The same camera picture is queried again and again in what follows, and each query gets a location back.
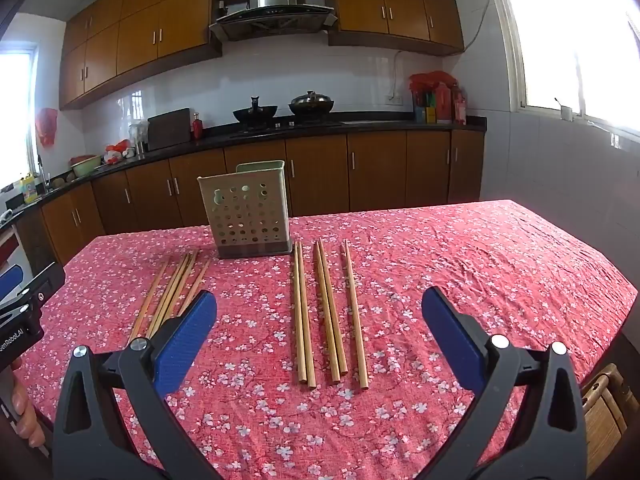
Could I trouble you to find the red and white bag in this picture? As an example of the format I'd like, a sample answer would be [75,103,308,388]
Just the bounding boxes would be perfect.
[104,141,135,165]

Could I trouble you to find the wooden base cabinets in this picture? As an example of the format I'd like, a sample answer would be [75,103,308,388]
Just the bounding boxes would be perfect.
[15,130,486,267]

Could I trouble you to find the yellow detergent bottle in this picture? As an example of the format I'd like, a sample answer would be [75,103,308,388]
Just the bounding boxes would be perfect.
[20,172,40,205]

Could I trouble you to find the glass jar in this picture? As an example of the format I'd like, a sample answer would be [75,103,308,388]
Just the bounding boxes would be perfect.
[129,121,150,156]

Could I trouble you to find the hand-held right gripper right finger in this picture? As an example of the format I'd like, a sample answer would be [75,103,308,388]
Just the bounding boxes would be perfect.
[421,287,587,480]

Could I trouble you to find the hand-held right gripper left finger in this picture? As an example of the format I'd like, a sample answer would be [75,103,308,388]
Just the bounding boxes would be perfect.
[52,291,223,480]

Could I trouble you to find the steel range hood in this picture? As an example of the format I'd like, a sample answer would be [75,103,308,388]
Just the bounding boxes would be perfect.
[209,0,338,41]

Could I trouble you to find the wooden wall cabinet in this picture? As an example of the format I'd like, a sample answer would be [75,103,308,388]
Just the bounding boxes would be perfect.
[59,0,223,111]
[327,0,466,56]

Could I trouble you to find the small side window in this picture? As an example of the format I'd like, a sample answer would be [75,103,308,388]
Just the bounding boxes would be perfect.
[0,45,39,187]

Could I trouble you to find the bamboo chair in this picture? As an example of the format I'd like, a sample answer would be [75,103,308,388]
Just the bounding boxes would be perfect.
[580,362,637,472]

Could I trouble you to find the beige perforated utensil holder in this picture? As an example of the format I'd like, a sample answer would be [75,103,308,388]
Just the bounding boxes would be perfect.
[197,160,294,260]

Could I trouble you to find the black kitchen countertop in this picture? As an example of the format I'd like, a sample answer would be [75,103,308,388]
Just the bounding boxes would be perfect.
[0,116,488,221]

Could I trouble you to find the black wok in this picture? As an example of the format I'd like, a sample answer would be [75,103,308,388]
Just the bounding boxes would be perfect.
[232,95,279,125]

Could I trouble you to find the condiment bottles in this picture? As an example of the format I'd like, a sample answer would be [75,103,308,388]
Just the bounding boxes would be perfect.
[412,87,469,126]

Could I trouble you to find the red floral tablecloth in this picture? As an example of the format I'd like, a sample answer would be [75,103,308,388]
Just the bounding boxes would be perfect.
[12,199,640,480]

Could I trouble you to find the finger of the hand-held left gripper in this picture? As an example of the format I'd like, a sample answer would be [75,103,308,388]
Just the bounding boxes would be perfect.
[0,262,67,320]

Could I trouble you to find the large bright window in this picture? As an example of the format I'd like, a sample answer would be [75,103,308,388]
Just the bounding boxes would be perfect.
[492,0,640,142]

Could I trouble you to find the red bag on condiments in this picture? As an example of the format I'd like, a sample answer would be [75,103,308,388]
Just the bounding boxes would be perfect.
[409,71,459,94]

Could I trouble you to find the dark cutting board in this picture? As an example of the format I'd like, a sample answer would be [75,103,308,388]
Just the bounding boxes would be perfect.
[147,108,192,151]

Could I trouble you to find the green bowl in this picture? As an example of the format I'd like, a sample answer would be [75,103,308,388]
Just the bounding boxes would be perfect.
[70,155,104,179]

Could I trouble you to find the hanging red plastic bag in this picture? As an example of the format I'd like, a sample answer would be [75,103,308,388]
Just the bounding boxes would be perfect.
[36,107,59,149]

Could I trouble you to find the wooden chopstick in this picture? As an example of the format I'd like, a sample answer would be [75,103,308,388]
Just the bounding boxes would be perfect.
[341,239,370,391]
[146,254,190,338]
[152,252,195,336]
[317,239,349,376]
[177,258,212,317]
[292,241,307,387]
[312,242,341,386]
[127,257,172,346]
[162,250,201,328]
[298,241,317,389]

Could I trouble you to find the person's left hand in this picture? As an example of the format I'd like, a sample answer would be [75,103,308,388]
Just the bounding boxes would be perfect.
[9,355,47,449]

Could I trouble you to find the lidded wok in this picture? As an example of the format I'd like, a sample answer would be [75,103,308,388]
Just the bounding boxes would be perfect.
[288,91,335,116]

